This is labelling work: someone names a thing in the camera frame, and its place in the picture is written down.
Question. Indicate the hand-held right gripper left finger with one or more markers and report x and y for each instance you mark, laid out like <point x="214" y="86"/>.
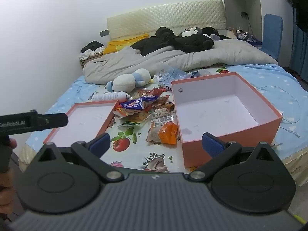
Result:
<point x="100" y="142"/>

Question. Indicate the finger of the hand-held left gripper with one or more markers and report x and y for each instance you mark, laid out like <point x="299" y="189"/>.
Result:
<point x="56" y="120"/>

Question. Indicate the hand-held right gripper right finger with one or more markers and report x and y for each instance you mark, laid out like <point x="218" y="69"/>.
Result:
<point x="212" y="144"/>

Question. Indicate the deep orange cardboard box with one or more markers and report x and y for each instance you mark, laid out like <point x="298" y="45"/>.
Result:
<point x="216" y="110"/>

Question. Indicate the green edged snack packet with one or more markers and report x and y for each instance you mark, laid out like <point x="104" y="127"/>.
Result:
<point x="134" y="120"/>

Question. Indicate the orange snack packet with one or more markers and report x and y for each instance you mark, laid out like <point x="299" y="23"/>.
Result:
<point x="167" y="132"/>

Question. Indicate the blue snack packet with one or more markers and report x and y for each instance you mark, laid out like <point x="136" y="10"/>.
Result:
<point x="138" y="103"/>

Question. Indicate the person's left hand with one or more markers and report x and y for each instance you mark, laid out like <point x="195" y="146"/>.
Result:
<point x="13" y="144"/>

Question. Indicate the shallow orange box lid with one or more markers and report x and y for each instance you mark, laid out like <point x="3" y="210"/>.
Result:
<point x="81" y="122"/>

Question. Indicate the white spray bottle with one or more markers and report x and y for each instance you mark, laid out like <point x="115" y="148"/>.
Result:
<point x="105" y="97"/>

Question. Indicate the white label snack packet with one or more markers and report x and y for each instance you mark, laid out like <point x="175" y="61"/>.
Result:
<point x="162" y="116"/>

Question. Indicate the nut mix snack packet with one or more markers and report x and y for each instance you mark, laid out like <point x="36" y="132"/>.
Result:
<point x="142" y="93"/>

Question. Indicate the brown snack packet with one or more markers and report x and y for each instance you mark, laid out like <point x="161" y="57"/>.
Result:
<point x="162" y="101"/>

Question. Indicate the brown cardboard box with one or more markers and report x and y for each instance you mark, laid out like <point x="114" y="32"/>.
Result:
<point x="89" y="60"/>

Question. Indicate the white and blue plush toy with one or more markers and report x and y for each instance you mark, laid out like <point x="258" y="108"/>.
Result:
<point x="130" y="79"/>

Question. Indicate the dark red snack packet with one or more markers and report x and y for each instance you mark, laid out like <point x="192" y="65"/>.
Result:
<point x="158" y="92"/>

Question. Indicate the pile of folded clothes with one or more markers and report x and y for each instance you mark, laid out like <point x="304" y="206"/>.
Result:
<point x="92" y="48"/>

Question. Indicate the clear blue plastic bag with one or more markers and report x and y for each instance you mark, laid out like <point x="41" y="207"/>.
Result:
<point x="170" y="74"/>

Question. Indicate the blue printed bed sheet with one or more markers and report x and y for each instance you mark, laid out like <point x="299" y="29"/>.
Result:
<point x="269" y="77"/>

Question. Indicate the grey blanket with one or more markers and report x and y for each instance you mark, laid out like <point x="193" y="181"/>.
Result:
<point x="192" y="57"/>

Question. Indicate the yellow pillow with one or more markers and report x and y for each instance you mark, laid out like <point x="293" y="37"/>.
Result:
<point x="118" y="45"/>

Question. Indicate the black clothing pile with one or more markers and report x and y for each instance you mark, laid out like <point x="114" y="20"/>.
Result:
<point x="168" y="41"/>

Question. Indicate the small white plush toy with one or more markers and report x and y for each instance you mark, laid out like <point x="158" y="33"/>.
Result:
<point x="189" y="32"/>

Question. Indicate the blue chair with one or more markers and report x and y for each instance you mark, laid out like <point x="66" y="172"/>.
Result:
<point x="272" y="36"/>

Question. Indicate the blue curtain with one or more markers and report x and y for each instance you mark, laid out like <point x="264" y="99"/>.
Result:
<point x="299" y="53"/>

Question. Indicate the cream quilted headboard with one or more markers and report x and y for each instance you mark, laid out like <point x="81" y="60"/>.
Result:
<point x="168" y="14"/>

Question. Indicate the dark hanging clothes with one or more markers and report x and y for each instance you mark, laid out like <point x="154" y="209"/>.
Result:
<point x="298" y="2"/>

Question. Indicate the grey wall switch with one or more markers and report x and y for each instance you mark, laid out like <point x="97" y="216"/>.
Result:
<point x="104" y="33"/>

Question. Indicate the wall power socket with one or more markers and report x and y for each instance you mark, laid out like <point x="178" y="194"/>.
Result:
<point x="244" y="14"/>

